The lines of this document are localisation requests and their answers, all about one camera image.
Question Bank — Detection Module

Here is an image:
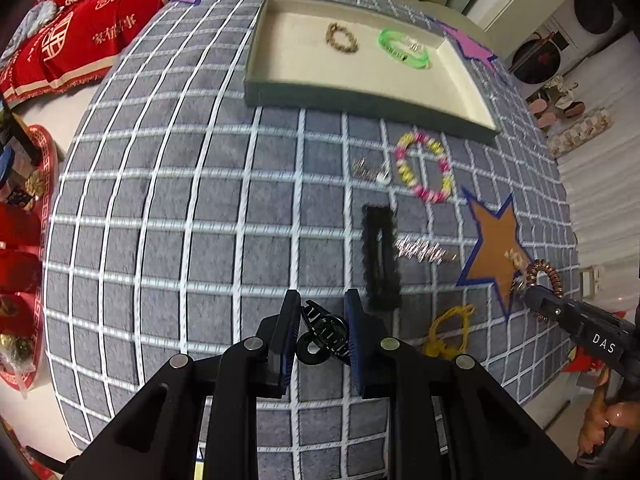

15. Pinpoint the person's right hand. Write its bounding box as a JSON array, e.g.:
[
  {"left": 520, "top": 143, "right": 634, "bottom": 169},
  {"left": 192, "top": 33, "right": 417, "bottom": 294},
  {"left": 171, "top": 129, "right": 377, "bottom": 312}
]
[{"left": 577, "top": 365, "right": 640, "bottom": 461}]

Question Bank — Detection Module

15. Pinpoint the grey white knotted cloth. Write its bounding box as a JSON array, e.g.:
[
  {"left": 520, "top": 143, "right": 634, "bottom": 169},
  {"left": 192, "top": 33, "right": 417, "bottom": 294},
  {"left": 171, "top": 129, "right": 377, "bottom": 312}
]
[{"left": 7, "top": 0, "right": 58, "bottom": 56}]

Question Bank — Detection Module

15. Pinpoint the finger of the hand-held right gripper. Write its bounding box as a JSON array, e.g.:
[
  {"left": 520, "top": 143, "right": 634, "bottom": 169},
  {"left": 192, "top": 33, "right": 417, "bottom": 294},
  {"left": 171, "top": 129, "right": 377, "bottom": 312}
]
[{"left": 522, "top": 285, "right": 581, "bottom": 333}]

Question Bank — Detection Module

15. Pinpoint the brown beaded bracelet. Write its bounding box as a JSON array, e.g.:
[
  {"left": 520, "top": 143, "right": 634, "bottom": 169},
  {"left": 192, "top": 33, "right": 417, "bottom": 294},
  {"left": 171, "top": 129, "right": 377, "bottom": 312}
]
[{"left": 326, "top": 22, "right": 360, "bottom": 55}]

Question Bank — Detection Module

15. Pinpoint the black rectangular hair clip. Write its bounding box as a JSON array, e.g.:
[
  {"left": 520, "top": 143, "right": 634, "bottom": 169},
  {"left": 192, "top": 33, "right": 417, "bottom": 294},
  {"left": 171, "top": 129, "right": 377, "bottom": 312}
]
[{"left": 361, "top": 203, "right": 402, "bottom": 311}]

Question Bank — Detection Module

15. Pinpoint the grey checked tablecloth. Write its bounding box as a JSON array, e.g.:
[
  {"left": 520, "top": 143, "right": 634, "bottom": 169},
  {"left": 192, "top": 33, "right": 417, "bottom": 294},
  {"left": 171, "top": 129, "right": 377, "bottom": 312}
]
[{"left": 42, "top": 0, "right": 581, "bottom": 453}]

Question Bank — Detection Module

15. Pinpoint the green translucent bangle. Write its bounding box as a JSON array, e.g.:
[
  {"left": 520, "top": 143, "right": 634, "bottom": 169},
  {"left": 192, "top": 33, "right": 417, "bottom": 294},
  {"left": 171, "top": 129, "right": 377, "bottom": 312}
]
[{"left": 377, "top": 27, "right": 433, "bottom": 70}]

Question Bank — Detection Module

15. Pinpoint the yellow cord bracelet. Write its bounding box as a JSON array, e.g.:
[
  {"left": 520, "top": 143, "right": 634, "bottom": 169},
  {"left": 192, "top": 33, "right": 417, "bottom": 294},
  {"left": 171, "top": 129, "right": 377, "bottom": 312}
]
[{"left": 422, "top": 304, "right": 477, "bottom": 358}]

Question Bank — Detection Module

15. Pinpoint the small silver earring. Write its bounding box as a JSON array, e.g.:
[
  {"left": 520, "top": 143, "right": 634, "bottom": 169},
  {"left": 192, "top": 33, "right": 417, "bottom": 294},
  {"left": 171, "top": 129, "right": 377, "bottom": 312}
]
[{"left": 351, "top": 157, "right": 393, "bottom": 186}]

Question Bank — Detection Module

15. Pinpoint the silver rhinestone hair clip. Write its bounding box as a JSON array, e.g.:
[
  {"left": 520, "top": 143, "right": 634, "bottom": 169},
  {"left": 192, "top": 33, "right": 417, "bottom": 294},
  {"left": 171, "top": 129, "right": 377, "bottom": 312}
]
[{"left": 394, "top": 235, "right": 458, "bottom": 266}]

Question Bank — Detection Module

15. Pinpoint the beige jewelry tray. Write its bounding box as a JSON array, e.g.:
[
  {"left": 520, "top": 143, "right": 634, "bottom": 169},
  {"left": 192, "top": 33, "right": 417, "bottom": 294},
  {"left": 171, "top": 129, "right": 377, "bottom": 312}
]
[{"left": 244, "top": 0, "right": 502, "bottom": 147}]

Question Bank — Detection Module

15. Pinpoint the brown spiral hair tie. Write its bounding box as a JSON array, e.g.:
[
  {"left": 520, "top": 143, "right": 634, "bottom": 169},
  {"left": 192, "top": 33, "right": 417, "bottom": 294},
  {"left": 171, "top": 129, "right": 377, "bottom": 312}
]
[{"left": 510, "top": 259, "right": 562, "bottom": 321}]

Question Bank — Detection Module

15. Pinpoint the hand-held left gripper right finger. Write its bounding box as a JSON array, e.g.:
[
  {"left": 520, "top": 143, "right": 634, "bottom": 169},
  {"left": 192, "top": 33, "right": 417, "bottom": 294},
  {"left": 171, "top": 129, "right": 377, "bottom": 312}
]
[{"left": 344, "top": 288, "right": 576, "bottom": 480}]

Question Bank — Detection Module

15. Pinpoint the pink yellow beaded bracelet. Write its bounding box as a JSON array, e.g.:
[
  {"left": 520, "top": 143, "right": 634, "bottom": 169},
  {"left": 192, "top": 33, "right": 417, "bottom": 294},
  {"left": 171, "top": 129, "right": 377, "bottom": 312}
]
[{"left": 393, "top": 131, "right": 453, "bottom": 204}]

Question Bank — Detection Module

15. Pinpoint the black hair claw clip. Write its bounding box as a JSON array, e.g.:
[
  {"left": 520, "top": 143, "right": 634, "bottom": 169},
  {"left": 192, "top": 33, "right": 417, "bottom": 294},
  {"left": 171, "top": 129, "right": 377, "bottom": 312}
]
[{"left": 295, "top": 300, "right": 351, "bottom": 366}]

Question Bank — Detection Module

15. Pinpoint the pile of red printed blankets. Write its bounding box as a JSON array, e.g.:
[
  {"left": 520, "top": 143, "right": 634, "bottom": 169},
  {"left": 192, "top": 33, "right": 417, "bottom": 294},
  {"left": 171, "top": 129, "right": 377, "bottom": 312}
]
[{"left": 0, "top": 0, "right": 201, "bottom": 106}]

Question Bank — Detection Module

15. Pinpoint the red round patterned tray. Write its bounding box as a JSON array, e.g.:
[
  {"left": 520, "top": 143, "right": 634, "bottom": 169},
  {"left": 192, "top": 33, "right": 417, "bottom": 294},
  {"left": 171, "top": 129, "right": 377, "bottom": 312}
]
[{"left": 0, "top": 125, "right": 60, "bottom": 392}]

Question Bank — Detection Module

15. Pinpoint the pink slipper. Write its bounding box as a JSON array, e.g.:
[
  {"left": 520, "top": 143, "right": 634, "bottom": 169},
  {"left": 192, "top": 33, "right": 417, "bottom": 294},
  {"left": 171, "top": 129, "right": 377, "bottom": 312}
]
[{"left": 529, "top": 99, "right": 557, "bottom": 130}]

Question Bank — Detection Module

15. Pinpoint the white washing machine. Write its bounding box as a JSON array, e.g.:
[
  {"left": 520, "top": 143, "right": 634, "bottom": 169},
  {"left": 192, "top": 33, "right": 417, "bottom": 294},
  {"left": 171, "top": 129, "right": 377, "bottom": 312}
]
[{"left": 545, "top": 0, "right": 633, "bottom": 56}]

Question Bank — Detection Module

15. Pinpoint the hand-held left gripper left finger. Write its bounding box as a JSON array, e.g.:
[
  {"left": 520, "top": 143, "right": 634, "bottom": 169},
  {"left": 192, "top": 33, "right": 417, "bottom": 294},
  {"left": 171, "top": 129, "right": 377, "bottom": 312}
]
[{"left": 65, "top": 289, "right": 306, "bottom": 480}]

